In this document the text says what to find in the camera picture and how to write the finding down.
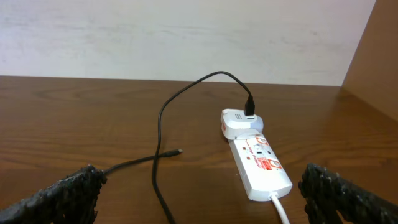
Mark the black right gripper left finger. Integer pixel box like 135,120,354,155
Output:
1,165,107,224

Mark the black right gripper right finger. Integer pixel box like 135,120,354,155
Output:
298,163,397,224

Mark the black USB charging cable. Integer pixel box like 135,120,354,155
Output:
102,70,256,224

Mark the white USB charger adapter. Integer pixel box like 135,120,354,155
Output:
221,109,264,140

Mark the white power strip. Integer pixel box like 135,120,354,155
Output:
228,134,293,202

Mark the brown wooden side panel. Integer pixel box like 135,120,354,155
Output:
342,0,397,121

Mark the white power strip cord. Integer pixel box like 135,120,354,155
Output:
269,192,290,224

